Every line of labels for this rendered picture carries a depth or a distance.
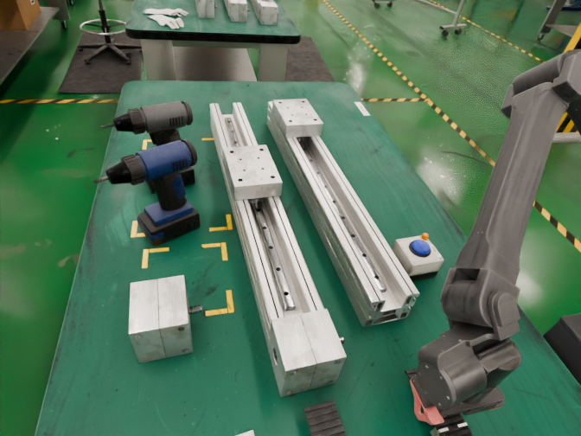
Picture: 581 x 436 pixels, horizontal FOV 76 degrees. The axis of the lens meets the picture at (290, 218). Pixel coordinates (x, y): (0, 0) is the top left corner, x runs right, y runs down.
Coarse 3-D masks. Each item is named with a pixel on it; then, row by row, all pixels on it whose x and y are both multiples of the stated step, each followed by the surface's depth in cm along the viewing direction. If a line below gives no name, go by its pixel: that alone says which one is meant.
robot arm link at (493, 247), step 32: (576, 64) 54; (512, 96) 62; (544, 96) 55; (576, 96) 54; (512, 128) 56; (544, 128) 54; (512, 160) 53; (544, 160) 54; (512, 192) 51; (480, 224) 52; (512, 224) 50; (480, 256) 49; (512, 256) 49; (448, 288) 51; (480, 288) 46; (512, 288) 47; (480, 320) 46
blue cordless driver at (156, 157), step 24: (168, 144) 74; (192, 144) 77; (120, 168) 69; (144, 168) 71; (168, 168) 73; (168, 192) 79; (144, 216) 83; (168, 216) 81; (192, 216) 85; (168, 240) 84
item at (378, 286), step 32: (288, 160) 108; (320, 160) 104; (320, 192) 90; (352, 192) 91; (320, 224) 89; (352, 224) 88; (352, 256) 75; (384, 256) 76; (352, 288) 76; (384, 288) 74; (416, 288) 71; (384, 320) 74
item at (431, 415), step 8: (416, 376) 57; (416, 384) 56; (416, 392) 56; (416, 400) 58; (424, 400) 54; (416, 408) 59; (424, 408) 54; (432, 408) 54; (424, 416) 56; (432, 416) 53; (440, 416) 53; (432, 424) 53
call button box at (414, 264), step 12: (396, 240) 84; (408, 240) 84; (396, 252) 84; (408, 252) 81; (432, 252) 82; (408, 264) 80; (420, 264) 79; (432, 264) 80; (420, 276) 82; (432, 276) 84
